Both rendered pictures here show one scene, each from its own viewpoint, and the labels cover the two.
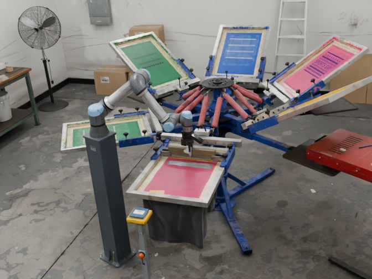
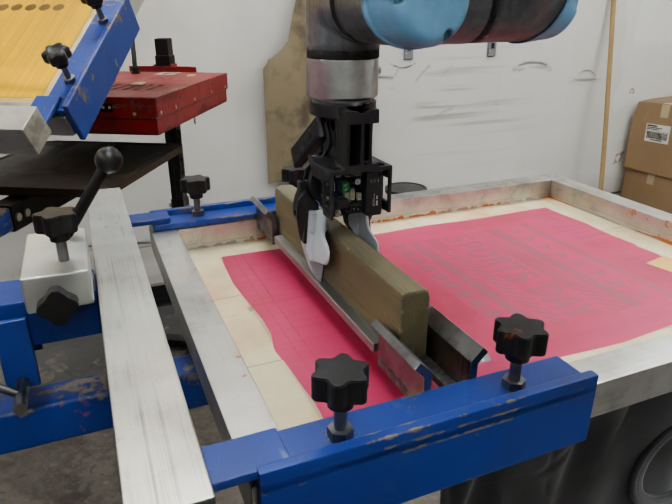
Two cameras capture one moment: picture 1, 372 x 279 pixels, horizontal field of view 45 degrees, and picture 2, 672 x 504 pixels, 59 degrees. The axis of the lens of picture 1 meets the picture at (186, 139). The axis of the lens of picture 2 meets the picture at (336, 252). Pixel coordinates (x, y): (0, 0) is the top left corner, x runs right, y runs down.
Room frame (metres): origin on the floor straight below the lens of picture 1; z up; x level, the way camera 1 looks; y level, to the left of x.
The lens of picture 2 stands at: (3.54, 0.45, 1.30)
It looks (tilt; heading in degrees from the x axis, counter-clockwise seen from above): 22 degrees down; 228
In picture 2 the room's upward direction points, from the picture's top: straight up
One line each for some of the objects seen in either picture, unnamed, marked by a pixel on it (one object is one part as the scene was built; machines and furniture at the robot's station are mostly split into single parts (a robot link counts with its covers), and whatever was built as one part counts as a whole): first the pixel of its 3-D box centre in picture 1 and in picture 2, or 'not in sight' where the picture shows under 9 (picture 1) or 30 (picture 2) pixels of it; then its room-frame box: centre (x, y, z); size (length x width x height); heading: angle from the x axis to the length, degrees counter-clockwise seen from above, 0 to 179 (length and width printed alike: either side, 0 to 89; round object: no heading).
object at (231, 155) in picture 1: (227, 159); (249, 224); (3.03, -0.31, 0.97); 0.30 x 0.05 x 0.07; 161
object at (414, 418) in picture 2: (160, 152); (430, 435); (3.22, 0.21, 0.97); 0.30 x 0.05 x 0.07; 161
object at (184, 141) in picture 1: (187, 137); (345, 158); (3.11, -0.01, 1.15); 0.09 x 0.08 x 0.12; 70
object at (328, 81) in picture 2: (187, 128); (345, 80); (3.10, -0.02, 1.23); 0.08 x 0.08 x 0.05
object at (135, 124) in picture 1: (122, 121); not in sight; (3.73, 0.57, 1.05); 1.08 x 0.61 x 0.23; 101
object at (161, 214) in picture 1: (172, 220); not in sight; (2.63, 0.13, 0.74); 0.45 x 0.03 x 0.43; 71
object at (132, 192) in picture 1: (184, 171); (474, 267); (2.90, 0.03, 0.97); 0.79 x 0.58 x 0.04; 161
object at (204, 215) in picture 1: (210, 205); not in sight; (2.78, -0.15, 0.74); 0.46 x 0.04 x 0.42; 161
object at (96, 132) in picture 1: (98, 128); not in sight; (3.16, 0.67, 1.25); 0.15 x 0.15 x 0.10
